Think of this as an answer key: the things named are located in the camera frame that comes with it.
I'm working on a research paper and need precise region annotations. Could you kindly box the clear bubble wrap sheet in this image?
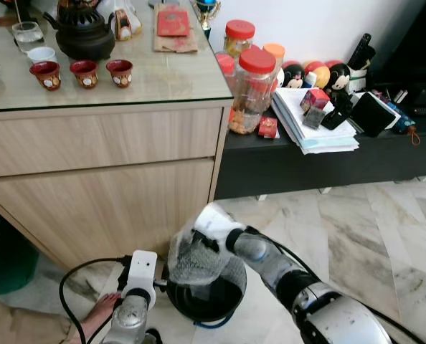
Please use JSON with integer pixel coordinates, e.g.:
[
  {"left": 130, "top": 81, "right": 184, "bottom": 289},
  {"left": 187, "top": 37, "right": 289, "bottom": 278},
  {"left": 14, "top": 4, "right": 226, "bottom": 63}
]
[{"left": 166, "top": 221, "right": 249, "bottom": 289}]

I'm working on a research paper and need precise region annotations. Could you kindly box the black bin blue rim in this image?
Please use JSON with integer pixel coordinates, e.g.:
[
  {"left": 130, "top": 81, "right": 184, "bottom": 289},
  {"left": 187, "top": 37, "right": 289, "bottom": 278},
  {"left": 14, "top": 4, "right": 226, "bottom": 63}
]
[{"left": 164, "top": 269, "right": 249, "bottom": 330}]

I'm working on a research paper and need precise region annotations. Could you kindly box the person's bare foot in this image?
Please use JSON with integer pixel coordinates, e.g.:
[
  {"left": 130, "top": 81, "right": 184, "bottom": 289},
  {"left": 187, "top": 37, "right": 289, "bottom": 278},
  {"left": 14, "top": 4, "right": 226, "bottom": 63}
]
[{"left": 80, "top": 292, "right": 121, "bottom": 342}]

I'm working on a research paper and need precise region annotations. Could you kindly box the black TV console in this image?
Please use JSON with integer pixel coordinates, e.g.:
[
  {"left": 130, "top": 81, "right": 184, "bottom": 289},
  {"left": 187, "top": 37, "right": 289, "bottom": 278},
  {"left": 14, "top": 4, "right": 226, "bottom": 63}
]
[{"left": 214, "top": 43, "right": 426, "bottom": 201}]

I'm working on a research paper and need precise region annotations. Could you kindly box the small red packet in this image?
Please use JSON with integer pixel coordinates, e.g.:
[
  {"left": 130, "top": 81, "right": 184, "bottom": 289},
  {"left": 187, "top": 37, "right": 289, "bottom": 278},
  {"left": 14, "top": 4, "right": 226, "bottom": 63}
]
[{"left": 257, "top": 115, "right": 280, "bottom": 139}]

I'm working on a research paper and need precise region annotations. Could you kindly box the person's khaki trouser leg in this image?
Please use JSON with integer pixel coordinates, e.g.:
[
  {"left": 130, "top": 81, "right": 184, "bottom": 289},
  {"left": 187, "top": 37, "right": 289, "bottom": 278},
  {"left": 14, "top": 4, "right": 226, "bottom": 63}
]
[{"left": 0, "top": 292, "right": 85, "bottom": 344}]

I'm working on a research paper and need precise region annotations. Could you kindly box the light wood sideboard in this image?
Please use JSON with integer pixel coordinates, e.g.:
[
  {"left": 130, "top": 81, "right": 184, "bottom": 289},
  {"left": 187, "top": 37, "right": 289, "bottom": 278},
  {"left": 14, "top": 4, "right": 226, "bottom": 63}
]
[{"left": 0, "top": 0, "right": 235, "bottom": 271}]

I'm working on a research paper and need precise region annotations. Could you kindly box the white paper stack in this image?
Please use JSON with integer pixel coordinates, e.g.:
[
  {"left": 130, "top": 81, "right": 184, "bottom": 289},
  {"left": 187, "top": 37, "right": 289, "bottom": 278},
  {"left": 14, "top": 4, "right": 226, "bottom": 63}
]
[{"left": 271, "top": 85, "right": 360, "bottom": 156}]

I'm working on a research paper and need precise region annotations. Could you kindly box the dark green plastic bucket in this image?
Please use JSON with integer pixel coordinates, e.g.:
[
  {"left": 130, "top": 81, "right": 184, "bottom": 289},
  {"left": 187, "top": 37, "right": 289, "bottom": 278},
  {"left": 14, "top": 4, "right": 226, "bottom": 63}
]
[{"left": 0, "top": 214, "right": 41, "bottom": 297}]

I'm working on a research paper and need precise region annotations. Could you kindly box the large clear jar red lid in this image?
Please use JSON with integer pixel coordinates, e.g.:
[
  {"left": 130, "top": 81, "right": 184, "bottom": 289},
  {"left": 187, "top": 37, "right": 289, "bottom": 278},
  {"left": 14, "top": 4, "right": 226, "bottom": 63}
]
[{"left": 229, "top": 46, "right": 279, "bottom": 135}]

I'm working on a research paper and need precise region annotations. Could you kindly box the small jar red lid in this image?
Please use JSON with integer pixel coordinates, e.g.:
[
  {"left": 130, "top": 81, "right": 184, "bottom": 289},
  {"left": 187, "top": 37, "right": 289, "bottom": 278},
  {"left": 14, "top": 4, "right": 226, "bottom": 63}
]
[{"left": 216, "top": 53, "right": 237, "bottom": 92}]

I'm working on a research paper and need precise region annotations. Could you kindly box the black phone stand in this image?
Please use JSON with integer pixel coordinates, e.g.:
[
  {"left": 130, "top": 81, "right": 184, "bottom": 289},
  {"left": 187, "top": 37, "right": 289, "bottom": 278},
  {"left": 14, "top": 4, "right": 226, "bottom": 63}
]
[{"left": 320, "top": 107, "right": 351, "bottom": 132}]

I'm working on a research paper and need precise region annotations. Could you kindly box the small red pink box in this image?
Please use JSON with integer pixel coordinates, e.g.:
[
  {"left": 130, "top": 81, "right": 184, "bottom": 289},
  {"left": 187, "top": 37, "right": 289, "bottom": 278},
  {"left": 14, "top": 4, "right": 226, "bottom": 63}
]
[{"left": 300, "top": 87, "right": 331, "bottom": 113}]

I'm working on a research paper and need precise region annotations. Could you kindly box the black Mickey figurine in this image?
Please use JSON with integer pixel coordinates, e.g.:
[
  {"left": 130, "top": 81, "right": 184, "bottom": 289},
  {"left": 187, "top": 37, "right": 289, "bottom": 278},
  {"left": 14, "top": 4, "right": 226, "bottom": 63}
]
[
  {"left": 326, "top": 62, "right": 354, "bottom": 110},
  {"left": 280, "top": 62, "right": 306, "bottom": 90}
]

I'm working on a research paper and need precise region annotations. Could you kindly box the red patterned tea cup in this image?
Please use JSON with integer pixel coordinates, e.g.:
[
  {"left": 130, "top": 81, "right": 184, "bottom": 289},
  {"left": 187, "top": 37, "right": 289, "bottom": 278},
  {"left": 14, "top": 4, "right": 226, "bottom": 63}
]
[
  {"left": 105, "top": 58, "right": 135, "bottom": 89},
  {"left": 29, "top": 60, "right": 62, "bottom": 92},
  {"left": 69, "top": 59, "right": 100, "bottom": 90}
]

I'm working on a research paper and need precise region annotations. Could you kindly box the clear jar orange lid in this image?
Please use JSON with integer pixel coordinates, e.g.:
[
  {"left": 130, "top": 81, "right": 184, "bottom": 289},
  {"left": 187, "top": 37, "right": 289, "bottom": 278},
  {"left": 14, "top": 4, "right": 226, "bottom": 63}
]
[{"left": 262, "top": 42, "right": 288, "bottom": 74}]

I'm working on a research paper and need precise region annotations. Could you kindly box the brown paper bag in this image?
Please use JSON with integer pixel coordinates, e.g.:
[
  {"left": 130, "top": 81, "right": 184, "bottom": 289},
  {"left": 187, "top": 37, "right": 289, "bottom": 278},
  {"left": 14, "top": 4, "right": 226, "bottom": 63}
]
[{"left": 152, "top": 20, "right": 200, "bottom": 54}]

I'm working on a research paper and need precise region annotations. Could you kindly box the orange round toy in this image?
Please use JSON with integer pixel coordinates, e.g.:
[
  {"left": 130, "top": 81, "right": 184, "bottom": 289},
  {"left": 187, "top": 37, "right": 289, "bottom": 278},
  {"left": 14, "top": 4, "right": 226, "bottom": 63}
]
[{"left": 303, "top": 60, "right": 331, "bottom": 90}]

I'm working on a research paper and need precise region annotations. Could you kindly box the black box white label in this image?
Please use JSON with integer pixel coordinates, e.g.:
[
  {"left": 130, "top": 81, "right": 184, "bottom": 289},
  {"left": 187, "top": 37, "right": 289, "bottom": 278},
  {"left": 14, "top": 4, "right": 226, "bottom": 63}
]
[{"left": 352, "top": 91, "right": 395, "bottom": 138}]

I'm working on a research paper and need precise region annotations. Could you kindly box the white pen holder cup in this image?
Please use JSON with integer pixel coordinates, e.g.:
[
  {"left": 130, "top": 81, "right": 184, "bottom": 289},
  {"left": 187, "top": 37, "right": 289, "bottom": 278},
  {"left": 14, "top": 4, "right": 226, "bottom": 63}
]
[{"left": 347, "top": 63, "right": 369, "bottom": 95}]

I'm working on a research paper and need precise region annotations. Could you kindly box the red envelope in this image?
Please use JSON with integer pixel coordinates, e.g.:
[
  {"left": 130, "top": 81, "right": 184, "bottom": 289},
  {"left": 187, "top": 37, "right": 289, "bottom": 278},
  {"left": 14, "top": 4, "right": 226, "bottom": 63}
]
[{"left": 156, "top": 5, "right": 191, "bottom": 37}]

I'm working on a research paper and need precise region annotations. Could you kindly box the gold trophy cup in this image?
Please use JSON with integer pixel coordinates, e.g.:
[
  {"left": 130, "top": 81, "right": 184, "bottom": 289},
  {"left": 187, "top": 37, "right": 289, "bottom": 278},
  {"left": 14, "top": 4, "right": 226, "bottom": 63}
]
[{"left": 191, "top": 0, "right": 223, "bottom": 39}]

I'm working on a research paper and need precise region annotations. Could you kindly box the gold brown ornament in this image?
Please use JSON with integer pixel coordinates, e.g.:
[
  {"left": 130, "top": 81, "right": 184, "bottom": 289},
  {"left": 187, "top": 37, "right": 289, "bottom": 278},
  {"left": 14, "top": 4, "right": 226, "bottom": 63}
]
[{"left": 112, "top": 6, "right": 144, "bottom": 42}]

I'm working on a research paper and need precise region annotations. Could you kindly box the black iron teapot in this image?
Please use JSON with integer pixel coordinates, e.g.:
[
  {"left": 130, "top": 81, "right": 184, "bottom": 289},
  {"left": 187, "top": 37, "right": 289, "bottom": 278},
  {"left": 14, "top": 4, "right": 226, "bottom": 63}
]
[{"left": 42, "top": 0, "right": 118, "bottom": 62}]

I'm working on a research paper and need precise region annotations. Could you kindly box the black slim remote handset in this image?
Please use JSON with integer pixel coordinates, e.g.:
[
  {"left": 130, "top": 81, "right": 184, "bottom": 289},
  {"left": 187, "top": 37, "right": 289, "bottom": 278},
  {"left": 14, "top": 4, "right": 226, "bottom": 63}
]
[{"left": 349, "top": 32, "right": 378, "bottom": 71}]

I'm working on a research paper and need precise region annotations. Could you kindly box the small white bowl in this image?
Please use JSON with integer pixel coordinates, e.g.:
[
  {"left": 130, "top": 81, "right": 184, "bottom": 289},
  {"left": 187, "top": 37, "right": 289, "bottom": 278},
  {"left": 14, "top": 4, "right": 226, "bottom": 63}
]
[{"left": 26, "top": 46, "right": 58, "bottom": 66}]

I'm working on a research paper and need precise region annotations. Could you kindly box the clear drinking glass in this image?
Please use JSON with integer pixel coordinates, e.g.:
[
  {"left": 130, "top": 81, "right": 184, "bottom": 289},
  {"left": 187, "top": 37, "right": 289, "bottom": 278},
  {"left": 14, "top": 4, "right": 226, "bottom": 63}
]
[{"left": 11, "top": 21, "right": 46, "bottom": 53}]

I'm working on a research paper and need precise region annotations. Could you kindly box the black television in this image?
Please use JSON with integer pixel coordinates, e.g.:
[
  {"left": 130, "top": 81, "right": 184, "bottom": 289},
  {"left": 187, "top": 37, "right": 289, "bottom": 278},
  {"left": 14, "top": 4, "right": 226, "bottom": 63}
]
[{"left": 374, "top": 0, "right": 426, "bottom": 97}]

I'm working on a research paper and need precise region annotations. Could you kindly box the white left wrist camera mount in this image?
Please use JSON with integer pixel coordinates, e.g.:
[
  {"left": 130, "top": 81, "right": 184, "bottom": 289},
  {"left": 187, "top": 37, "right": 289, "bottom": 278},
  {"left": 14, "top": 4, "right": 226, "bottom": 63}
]
[{"left": 124, "top": 249, "right": 159, "bottom": 306}]

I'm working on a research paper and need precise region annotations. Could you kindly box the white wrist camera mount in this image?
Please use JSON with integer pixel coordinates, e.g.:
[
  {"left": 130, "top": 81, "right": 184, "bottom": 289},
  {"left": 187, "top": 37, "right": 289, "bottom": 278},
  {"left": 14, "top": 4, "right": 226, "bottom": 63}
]
[
  {"left": 124, "top": 249, "right": 159, "bottom": 306},
  {"left": 192, "top": 202, "right": 245, "bottom": 249}
]

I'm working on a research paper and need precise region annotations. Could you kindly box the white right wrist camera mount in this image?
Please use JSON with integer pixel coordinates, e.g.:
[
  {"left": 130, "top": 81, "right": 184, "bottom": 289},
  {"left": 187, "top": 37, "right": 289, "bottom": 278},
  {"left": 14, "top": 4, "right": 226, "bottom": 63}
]
[{"left": 192, "top": 202, "right": 245, "bottom": 249}]

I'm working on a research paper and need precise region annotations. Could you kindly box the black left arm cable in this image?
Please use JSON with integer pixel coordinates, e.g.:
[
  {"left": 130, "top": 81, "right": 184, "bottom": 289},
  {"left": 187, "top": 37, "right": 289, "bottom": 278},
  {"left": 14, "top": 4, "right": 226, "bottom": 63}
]
[{"left": 58, "top": 256, "right": 132, "bottom": 344}]

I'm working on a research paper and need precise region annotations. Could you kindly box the blue umbrella brown strap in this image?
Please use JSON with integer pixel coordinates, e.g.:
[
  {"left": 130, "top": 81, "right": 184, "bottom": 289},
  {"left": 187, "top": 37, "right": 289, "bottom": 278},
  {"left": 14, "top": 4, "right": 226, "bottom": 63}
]
[{"left": 384, "top": 100, "right": 421, "bottom": 147}]

